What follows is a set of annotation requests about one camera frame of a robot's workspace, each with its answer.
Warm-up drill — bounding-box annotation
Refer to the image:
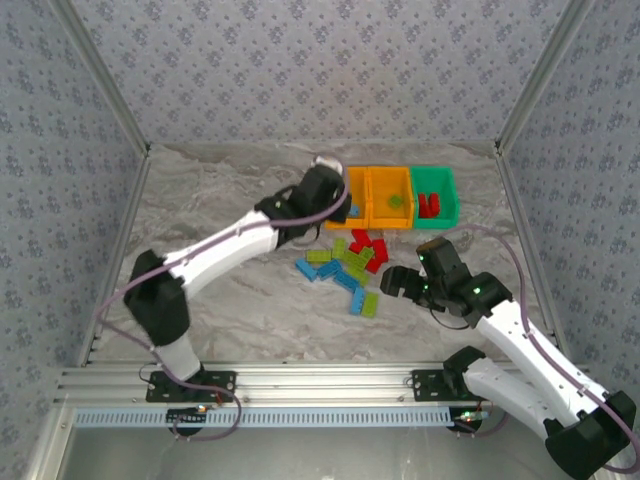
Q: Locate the orange plastic bin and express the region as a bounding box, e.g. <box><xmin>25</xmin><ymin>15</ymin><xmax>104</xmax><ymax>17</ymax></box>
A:
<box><xmin>324</xmin><ymin>166</ymin><xmax>372</xmax><ymax>231</ymax></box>
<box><xmin>367</xmin><ymin>166</ymin><xmax>417</xmax><ymax>230</ymax></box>

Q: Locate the green plastic bin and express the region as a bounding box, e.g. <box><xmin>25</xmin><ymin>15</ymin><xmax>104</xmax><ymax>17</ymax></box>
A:
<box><xmin>409</xmin><ymin>166</ymin><xmax>461</xmax><ymax>230</ymax></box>

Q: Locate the small black controller board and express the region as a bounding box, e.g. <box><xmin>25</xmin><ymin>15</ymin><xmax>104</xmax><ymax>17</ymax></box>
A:
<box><xmin>166</xmin><ymin>405</ymin><xmax>210</xmax><ymax>432</ymax></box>
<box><xmin>451</xmin><ymin>407</ymin><xmax>490</xmax><ymax>434</ymax></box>

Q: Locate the metal lower panel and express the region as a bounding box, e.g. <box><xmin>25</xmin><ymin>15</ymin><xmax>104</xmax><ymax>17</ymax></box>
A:
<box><xmin>49</xmin><ymin>427</ymin><xmax>556</xmax><ymax>480</ymax></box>

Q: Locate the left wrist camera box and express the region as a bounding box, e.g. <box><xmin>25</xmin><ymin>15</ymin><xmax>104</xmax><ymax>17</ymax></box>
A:
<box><xmin>309</xmin><ymin>154</ymin><xmax>345</xmax><ymax>174</ymax></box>

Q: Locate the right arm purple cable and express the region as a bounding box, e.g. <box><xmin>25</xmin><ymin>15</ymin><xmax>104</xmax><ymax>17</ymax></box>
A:
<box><xmin>457</xmin><ymin>224</ymin><xmax>640</xmax><ymax>474</ymax></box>

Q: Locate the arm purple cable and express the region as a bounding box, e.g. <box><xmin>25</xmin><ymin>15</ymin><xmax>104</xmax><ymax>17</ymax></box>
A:
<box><xmin>457</xmin><ymin>224</ymin><xmax>640</xmax><ymax>474</ymax></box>
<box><xmin>94</xmin><ymin>153</ymin><xmax>351</xmax><ymax>444</ymax></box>

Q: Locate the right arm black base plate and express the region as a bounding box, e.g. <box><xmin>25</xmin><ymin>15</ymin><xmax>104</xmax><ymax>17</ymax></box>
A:
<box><xmin>410</xmin><ymin>369</ymin><xmax>501</xmax><ymax>403</ymax></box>

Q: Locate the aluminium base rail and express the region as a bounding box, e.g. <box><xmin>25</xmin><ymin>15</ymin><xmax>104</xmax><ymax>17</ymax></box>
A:
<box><xmin>54</xmin><ymin>362</ymin><xmax>599</xmax><ymax>407</ymax></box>

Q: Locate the slotted grey cable duct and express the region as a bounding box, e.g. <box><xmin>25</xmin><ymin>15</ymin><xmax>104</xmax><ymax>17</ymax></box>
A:
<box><xmin>72</xmin><ymin>405</ymin><xmax>459</xmax><ymax>430</ymax></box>

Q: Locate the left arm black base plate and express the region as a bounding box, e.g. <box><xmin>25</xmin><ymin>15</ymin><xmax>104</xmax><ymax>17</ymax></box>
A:
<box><xmin>145</xmin><ymin>370</ymin><xmax>237</xmax><ymax>404</ymax></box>

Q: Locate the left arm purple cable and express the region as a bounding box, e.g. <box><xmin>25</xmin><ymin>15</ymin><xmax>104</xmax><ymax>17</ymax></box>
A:
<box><xmin>94</xmin><ymin>153</ymin><xmax>351</xmax><ymax>444</ymax></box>

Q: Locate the aluminium upright post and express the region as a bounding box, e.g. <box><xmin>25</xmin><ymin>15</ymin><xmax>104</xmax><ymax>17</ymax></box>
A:
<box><xmin>493</xmin><ymin>0</ymin><xmax>597</xmax><ymax>151</ymax></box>
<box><xmin>49</xmin><ymin>0</ymin><xmax>152</xmax><ymax>154</ymax></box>

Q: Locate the aluminium frame leg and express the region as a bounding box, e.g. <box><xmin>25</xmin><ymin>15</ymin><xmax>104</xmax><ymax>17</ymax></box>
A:
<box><xmin>24</xmin><ymin>404</ymin><xmax>76</xmax><ymax>480</ymax></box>

